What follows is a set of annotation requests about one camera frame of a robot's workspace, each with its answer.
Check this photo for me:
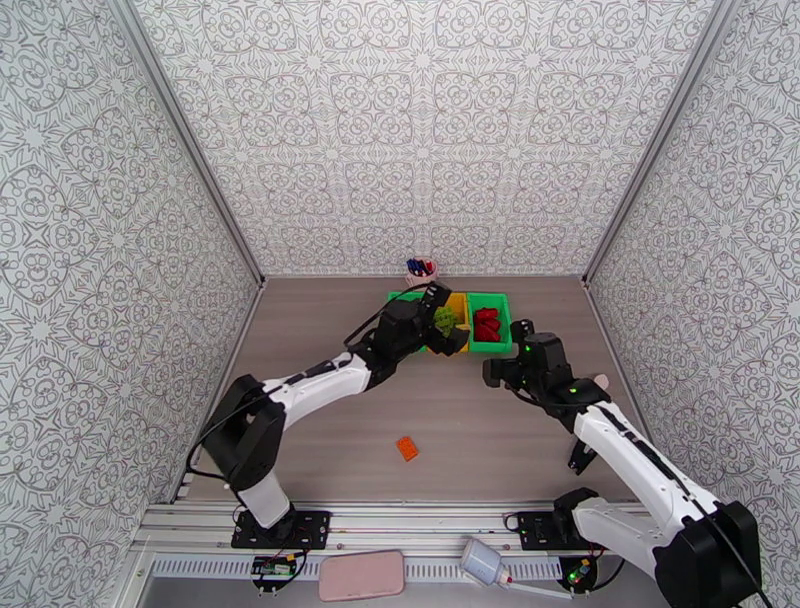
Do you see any white cable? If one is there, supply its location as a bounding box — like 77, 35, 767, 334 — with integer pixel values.
501, 576, 573, 600

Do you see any white grey handheld device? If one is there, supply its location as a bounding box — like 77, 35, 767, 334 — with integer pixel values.
460, 538, 504, 586

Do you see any yellow plastic bin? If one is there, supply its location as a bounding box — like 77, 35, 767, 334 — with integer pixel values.
446, 292, 471, 354

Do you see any green plastic bin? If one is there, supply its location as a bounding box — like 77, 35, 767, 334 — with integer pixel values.
467, 292, 514, 354
386, 290, 436, 353

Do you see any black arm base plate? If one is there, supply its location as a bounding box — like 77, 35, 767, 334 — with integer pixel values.
517, 510, 617, 551
231, 509, 333, 551

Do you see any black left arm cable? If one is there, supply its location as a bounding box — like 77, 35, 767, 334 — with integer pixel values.
186, 282, 436, 486

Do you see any white slotted cable duct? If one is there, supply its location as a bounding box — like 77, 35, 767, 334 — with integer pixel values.
149, 556, 567, 581

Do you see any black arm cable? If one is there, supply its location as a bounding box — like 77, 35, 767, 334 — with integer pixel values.
186, 282, 436, 486
502, 381, 767, 608

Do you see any aluminium frame post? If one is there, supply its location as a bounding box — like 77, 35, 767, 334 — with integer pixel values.
109, 0, 267, 286
584, 0, 733, 286

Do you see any aluminium mounting rail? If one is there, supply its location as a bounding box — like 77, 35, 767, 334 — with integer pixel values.
132, 498, 654, 558

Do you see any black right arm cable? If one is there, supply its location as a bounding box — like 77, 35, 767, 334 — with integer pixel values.
502, 381, 767, 608

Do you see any pink cup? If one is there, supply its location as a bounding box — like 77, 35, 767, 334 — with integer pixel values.
404, 257, 440, 290

